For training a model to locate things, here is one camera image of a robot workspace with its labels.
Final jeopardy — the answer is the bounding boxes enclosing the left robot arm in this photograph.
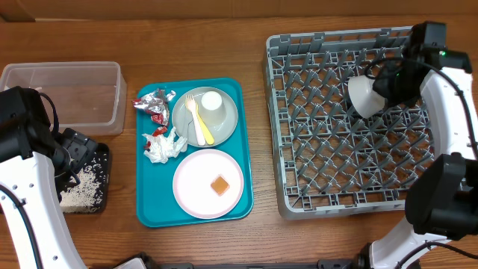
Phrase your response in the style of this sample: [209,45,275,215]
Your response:
[1,86,98,268]

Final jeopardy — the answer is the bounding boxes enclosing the black plastic tray bin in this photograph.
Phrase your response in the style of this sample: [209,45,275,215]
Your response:
[58,142,112,214]

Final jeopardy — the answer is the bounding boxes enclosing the clear plastic bin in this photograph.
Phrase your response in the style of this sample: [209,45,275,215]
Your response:
[1,61,127,136]

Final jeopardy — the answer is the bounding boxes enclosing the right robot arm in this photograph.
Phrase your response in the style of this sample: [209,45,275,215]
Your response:
[348,21,477,268]

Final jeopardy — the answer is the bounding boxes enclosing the small red wrapper piece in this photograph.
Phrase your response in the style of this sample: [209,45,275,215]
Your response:
[144,126,167,151]

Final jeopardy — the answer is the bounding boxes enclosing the teal serving tray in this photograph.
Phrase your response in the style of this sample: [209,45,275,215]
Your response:
[136,78,254,228]

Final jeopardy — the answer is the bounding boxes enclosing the grey dishwasher rack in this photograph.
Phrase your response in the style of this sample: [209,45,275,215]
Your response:
[264,27,435,220]

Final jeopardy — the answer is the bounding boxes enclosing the crumpled silver red wrapper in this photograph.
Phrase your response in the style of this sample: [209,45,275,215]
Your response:
[132,88,176,126]

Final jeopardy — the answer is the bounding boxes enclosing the spilled white rice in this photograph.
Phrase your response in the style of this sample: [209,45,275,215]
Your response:
[59,158,108,209]

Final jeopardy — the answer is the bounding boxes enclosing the large white plate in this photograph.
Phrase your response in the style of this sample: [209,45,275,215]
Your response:
[173,149,244,220]

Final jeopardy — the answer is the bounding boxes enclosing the crumpled white napkin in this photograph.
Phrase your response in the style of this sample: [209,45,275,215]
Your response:
[142,127,187,164]

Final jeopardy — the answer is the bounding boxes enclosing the white upturned cup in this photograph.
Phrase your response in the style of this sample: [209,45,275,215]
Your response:
[200,90,226,126]

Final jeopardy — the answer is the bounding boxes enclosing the grey round plate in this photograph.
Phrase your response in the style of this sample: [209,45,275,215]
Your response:
[171,87,238,148]

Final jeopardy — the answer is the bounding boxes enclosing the orange food cube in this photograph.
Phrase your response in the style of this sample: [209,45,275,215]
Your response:
[210,175,230,197]

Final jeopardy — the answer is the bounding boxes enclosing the yellow plastic fork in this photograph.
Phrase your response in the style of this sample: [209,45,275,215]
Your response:
[185,94,214,145]

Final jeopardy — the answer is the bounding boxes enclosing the small grey bowl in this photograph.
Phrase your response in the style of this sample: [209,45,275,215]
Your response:
[348,75,385,118]

